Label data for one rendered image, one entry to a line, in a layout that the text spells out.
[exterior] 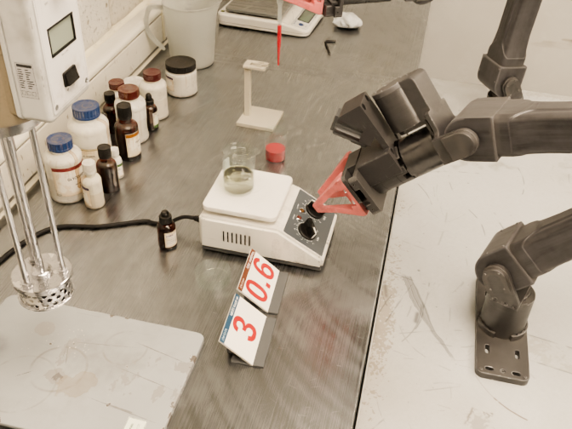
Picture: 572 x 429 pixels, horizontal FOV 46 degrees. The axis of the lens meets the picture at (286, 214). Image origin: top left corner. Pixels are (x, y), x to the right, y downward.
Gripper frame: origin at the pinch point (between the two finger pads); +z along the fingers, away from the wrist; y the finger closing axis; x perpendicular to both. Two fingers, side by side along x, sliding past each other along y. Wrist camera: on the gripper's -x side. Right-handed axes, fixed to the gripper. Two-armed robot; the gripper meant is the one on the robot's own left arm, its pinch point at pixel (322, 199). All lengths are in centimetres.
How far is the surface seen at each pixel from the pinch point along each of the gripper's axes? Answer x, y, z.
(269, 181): -3.0, -8.4, 10.8
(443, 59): 42, -155, 17
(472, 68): 51, -155, 10
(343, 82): 5, -65, 15
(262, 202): -2.7, -2.7, 10.4
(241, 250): 1.3, 1.4, 16.6
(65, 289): -17.4, 29.6, 17.0
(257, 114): -4.6, -42.8, 25.2
